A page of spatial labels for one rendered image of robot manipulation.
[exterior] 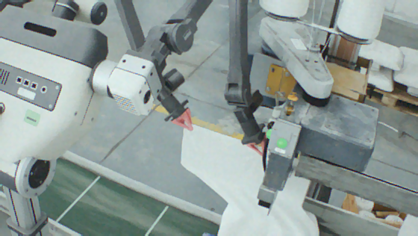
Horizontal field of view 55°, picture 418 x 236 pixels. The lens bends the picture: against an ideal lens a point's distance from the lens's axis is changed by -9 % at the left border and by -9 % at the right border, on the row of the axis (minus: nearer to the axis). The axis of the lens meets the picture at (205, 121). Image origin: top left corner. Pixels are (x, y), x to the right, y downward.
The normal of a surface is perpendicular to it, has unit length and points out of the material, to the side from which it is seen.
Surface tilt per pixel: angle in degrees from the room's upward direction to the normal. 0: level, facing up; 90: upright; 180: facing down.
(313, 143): 90
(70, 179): 0
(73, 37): 50
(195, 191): 0
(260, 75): 90
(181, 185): 0
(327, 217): 90
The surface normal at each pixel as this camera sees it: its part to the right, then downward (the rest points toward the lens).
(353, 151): -0.40, 0.49
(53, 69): -0.24, -0.14
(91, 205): 0.11, -0.81
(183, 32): 0.79, 0.11
